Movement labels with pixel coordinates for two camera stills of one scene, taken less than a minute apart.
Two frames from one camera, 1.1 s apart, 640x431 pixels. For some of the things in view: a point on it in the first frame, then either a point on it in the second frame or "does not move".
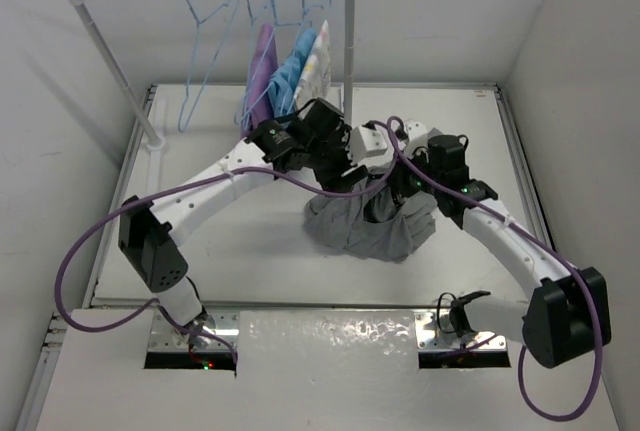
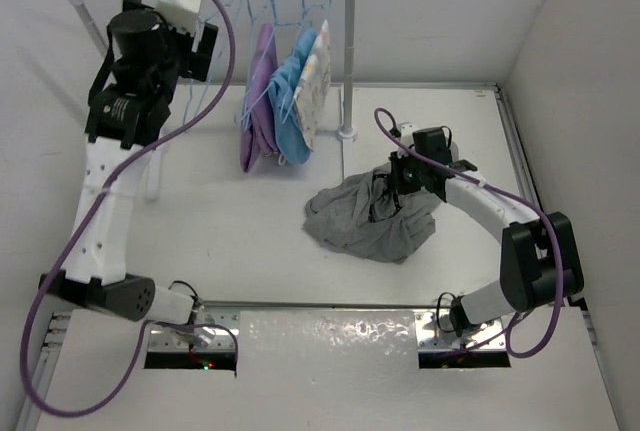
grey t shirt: x=372 y=224 does not move
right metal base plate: x=435 y=331 does not move
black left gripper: x=340 y=177 to x=185 y=39
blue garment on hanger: x=284 y=80 does not move
